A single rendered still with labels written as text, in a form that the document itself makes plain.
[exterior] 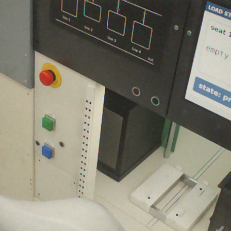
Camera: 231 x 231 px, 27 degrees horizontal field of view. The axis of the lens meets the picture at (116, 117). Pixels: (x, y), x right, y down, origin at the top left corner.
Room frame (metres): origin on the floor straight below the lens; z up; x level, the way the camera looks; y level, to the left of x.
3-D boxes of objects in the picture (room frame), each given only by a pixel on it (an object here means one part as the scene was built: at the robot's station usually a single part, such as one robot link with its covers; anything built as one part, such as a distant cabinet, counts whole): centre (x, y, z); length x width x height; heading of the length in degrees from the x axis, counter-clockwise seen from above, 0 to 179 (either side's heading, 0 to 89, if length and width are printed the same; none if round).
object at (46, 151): (1.02, 0.18, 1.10); 0.03 x 0.02 x 0.03; 57
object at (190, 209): (1.12, -0.22, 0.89); 0.22 x 0.21 x 0.04; 147
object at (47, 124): (1.02, 0.18, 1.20); 0.03 x 0.02 x 0.03; 57
